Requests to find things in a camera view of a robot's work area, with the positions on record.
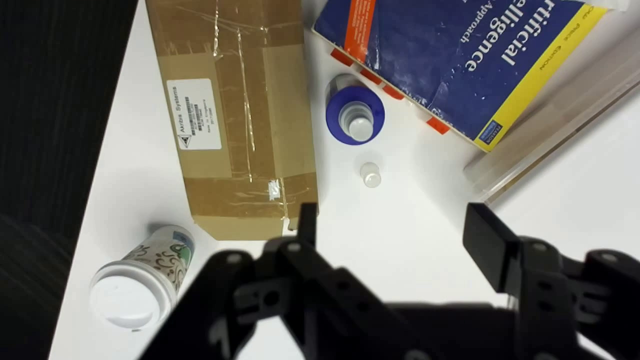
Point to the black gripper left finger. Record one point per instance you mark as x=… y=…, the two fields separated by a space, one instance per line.
x=292 y=293

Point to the blue textbook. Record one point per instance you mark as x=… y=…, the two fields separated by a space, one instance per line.
x=466 y=53

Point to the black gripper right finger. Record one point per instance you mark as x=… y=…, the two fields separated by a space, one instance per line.
x=567 y=300

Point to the flat cardboard box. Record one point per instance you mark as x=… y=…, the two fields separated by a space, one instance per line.
x=233 y=100

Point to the small clear bottle cap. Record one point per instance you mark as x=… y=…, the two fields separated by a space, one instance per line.
x=371 y=175

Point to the paper coffee cup white lid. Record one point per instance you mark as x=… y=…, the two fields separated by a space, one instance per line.
x=143 y=281

